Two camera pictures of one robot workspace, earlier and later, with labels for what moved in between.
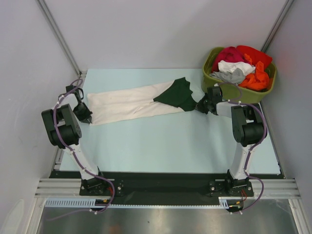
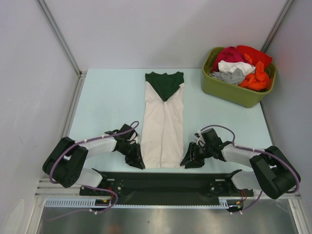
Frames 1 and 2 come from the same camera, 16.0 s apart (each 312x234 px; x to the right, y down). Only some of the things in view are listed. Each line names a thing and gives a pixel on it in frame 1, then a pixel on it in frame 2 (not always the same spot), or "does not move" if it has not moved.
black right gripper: x=199 y=107 -> x=196 y=162
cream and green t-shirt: x=127 y=104 -> x=162 y=136
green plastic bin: x=230 y=91 does not move
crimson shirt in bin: x=228 y=54 does not move
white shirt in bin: x=230 y=67 does not move
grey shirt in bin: x=236 y=76 does not move
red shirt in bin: x=256 y=55 does not move
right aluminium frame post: x=287 y=6 does not move
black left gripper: x=87 y=116 -> x=136 y=160
